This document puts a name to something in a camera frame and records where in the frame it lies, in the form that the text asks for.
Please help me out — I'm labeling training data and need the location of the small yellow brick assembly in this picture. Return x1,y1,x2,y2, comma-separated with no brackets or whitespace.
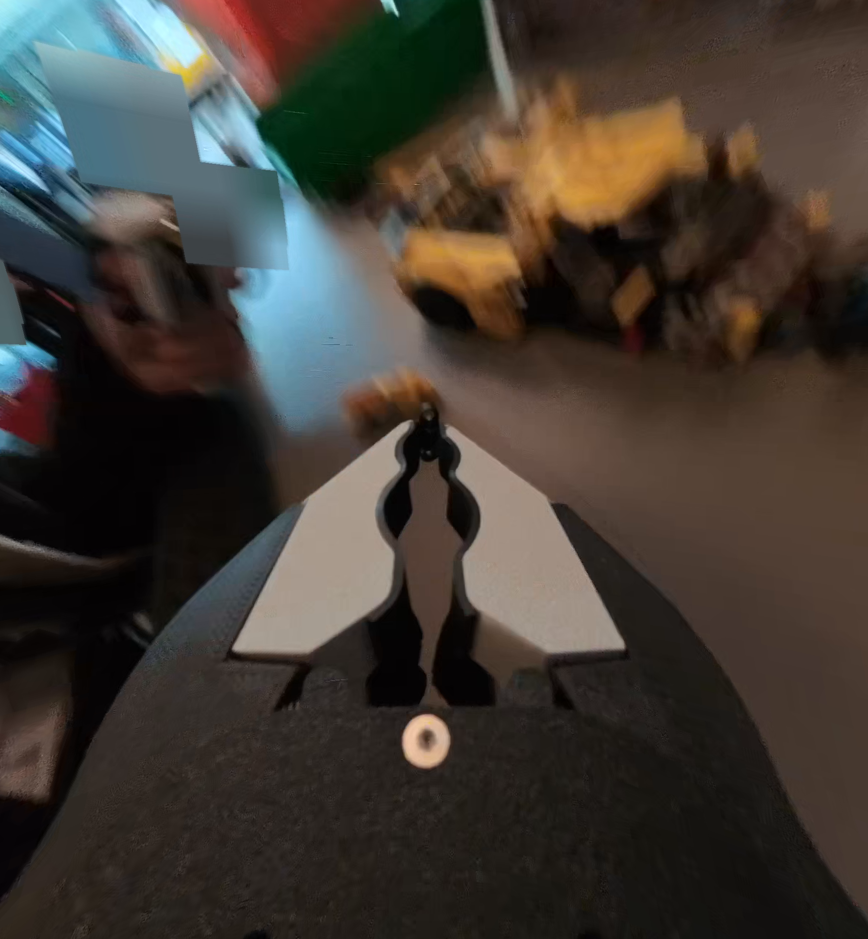
342,369,444,441

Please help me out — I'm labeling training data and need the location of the grey desk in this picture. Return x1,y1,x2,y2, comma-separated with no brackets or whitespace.
243,0,868,939

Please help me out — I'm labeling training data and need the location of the red plastic tote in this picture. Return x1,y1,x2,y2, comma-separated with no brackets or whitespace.
177,0,385,105

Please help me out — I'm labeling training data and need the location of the person's torso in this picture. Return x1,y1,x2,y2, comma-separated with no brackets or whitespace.
0,469,152,808

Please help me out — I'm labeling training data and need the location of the person's left hand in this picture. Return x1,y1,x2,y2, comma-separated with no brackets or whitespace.
92,293,247,401

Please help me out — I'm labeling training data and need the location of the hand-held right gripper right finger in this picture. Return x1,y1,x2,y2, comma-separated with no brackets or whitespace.
432,424,628,709

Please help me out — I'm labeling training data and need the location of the person's left forearm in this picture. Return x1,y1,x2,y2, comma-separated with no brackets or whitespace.
38,381,277,633

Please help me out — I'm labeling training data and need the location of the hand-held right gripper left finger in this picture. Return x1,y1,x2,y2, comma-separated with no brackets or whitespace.
230,422,431,709

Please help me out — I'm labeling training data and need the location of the green plastic bin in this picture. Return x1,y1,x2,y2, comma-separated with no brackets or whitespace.
258,0,510,201

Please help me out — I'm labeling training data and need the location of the small black brick pin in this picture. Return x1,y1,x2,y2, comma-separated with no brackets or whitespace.
415,405,446,463

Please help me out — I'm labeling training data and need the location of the yellow toy brick car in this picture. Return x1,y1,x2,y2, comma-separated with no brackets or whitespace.
375,77,868,369

